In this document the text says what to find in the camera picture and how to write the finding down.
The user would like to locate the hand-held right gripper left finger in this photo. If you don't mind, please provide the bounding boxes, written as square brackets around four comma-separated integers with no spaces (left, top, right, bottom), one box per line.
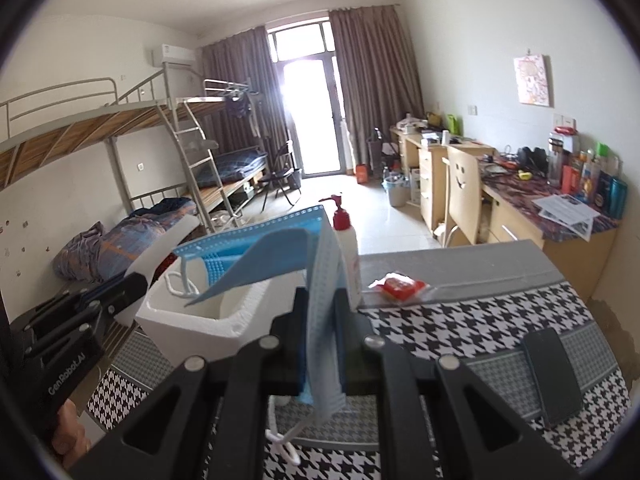
[67,287,313,480]

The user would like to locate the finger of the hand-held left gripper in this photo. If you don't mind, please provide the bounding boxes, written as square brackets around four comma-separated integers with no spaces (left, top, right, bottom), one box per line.
[70,272,149,333]
[20,285,108,336]

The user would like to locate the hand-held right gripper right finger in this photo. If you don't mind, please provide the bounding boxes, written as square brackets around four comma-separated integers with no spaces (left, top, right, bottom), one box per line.
[332,287,576,480]

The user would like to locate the blue face mask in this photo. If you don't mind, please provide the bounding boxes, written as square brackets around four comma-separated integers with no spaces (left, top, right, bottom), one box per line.
[184,220,351,465]
[165,204,326,297]

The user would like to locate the white foam box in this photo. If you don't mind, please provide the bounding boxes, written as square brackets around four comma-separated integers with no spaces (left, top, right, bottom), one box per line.
[124,214,362,368]

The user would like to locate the person's left hand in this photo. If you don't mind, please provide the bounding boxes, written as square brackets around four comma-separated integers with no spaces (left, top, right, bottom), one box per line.
[50,400,93,461]

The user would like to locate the blue plaid quilt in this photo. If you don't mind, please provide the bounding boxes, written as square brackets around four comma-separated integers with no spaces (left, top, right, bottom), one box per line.
[52,199,198,283]

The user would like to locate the red snack packet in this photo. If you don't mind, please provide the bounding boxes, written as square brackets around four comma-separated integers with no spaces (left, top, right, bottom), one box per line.
[369,271,431,303]

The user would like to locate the white pump bottle red top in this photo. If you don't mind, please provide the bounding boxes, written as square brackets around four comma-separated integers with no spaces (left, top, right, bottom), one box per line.
[319,192,363,308]

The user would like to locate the houndstooth table cover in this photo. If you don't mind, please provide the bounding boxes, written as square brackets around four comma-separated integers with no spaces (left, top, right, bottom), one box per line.
[87,239,633,480]

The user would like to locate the white bucket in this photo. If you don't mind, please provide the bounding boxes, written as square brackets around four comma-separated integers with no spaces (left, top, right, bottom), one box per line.
[384,175,410,207]

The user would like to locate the long metal bunk bed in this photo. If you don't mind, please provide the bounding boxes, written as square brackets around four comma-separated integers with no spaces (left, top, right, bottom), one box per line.
[0,67,251,311]

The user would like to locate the folded dark blue quilt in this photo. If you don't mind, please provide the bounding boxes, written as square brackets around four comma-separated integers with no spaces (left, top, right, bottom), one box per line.
[210,147,268,184]

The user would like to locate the black folding chair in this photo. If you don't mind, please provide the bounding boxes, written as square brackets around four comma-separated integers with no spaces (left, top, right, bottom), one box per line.
[261,139,302,206]

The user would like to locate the wooden chair with smiley face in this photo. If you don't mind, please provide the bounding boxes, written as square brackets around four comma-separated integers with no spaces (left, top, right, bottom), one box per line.
[442,145,485,248]

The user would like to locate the black luggage bags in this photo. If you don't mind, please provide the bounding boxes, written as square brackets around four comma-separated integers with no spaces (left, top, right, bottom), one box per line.
[367,127,399,173]

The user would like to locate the wooden desk with patterned cloth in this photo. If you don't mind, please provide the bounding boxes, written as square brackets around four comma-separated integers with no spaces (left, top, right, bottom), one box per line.
[480,160,621,301]

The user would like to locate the black phone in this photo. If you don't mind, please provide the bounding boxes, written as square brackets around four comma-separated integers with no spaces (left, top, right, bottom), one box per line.
[521,327,585,428]

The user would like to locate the short metal bunk bed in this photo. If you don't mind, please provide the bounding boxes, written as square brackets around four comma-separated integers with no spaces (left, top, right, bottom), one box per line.
[202,78,271,216]

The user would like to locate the patterned dark red desk cloth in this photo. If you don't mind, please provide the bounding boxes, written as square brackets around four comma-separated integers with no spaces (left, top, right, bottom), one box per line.
[480,157,620,243]

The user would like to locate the dark hanging clothes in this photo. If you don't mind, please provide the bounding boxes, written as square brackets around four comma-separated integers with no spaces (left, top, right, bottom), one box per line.
[224,91,261,136]

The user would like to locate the glass balcony door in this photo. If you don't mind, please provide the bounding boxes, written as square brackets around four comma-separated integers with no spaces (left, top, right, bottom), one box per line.
[267,22,346,177]

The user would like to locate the white air conditioner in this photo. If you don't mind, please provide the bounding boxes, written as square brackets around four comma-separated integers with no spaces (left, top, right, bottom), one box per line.
[150,44,197,67]

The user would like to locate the printed paper sheets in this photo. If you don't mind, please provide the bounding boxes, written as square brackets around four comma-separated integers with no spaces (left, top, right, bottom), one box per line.
[531,194,601,241]

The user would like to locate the brown curtain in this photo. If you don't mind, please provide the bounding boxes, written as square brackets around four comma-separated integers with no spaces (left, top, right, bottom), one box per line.
[327,4,425,176]
[200,25,291,171]

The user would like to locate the silver thermos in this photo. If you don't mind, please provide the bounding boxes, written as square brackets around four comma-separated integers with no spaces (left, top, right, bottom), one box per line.
[547,132,566,188]

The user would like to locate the orange bottle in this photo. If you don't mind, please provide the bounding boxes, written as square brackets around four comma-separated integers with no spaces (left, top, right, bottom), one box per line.
[580,157,599,202]

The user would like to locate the dark blue bottle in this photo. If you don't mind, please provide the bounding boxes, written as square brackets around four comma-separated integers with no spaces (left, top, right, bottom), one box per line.
[597,172,615,214]

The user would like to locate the teal bottle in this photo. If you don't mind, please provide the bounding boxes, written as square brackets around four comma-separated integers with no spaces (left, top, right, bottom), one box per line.
[609,178,629,220]

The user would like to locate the green capped bottle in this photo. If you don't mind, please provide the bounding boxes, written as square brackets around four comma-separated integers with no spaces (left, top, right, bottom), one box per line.
[595,142,614,181]

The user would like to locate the pink wall poster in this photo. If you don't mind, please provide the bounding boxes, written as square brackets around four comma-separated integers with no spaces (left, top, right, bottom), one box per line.
[512,53,555,108]

